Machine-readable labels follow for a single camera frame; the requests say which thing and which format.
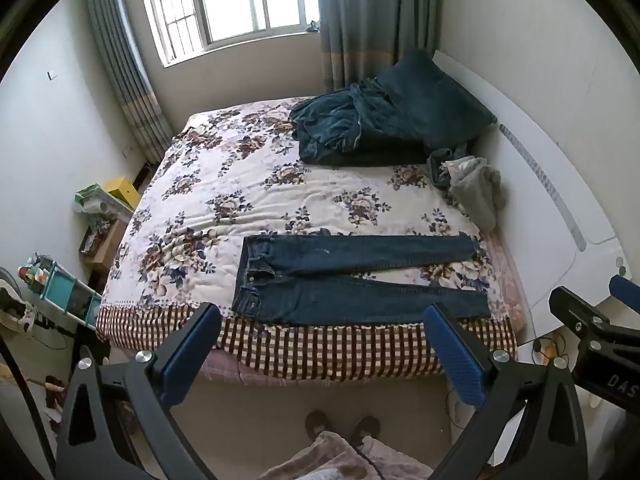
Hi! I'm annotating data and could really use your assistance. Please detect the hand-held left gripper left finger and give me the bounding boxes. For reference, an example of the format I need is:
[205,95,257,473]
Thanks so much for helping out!
[54,302,223,480]

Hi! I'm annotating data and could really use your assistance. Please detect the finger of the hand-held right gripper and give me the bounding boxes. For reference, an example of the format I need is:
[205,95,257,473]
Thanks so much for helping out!
[608,275,640,312]
[548,286,640,348]

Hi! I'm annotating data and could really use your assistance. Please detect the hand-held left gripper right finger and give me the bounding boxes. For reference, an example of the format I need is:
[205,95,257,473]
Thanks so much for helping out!
[422,302,589,480]

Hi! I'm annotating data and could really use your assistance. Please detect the dark blue jeans pants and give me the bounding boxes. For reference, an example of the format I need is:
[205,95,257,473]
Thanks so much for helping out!
[231,234,492,325]

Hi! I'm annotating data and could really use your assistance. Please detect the grey slipper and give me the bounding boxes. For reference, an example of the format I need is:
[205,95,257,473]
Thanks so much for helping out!
[352,415,381,449]
[304,410,331,444]

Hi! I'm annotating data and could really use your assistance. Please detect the white headboard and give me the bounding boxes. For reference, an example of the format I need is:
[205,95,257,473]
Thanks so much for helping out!
[432,50,632,346]

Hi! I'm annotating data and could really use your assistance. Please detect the brown checkered bed sheet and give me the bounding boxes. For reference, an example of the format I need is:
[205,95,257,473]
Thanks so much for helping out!
[95,305,518,382]

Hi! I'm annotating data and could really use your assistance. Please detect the wooden nightstand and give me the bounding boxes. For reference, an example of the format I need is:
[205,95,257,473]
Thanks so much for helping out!
[79,209,132,275]

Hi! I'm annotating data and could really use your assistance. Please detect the teal storage rack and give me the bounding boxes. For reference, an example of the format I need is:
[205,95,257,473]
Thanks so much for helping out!
[19,254,105,332]

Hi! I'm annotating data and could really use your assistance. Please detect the floral blanket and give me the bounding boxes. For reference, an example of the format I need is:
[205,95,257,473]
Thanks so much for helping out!
[99,96,503,333]

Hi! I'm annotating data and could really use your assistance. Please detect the grey clothes pile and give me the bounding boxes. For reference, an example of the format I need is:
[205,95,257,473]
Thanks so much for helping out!
[426,145,507,229]

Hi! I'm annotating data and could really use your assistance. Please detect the yellow box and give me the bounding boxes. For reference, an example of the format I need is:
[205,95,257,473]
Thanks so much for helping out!
[103,176,139,211]

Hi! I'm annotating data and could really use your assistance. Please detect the green box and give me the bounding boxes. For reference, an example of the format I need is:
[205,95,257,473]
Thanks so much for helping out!
[74,184,105,212]

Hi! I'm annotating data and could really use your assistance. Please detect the dark teal quilt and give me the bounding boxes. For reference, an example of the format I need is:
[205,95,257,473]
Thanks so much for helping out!
[289,80,438,167]

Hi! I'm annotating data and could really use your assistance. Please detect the grey striped curtain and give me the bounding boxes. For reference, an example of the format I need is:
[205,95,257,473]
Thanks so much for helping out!
[81,0,176,163]
[316,0,444,96]

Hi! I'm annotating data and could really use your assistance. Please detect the window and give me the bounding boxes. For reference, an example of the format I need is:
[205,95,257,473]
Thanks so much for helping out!
[134,0,322,67]

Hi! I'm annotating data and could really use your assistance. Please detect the black cable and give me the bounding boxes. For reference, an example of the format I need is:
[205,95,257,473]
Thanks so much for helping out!
[0,335,57,480]

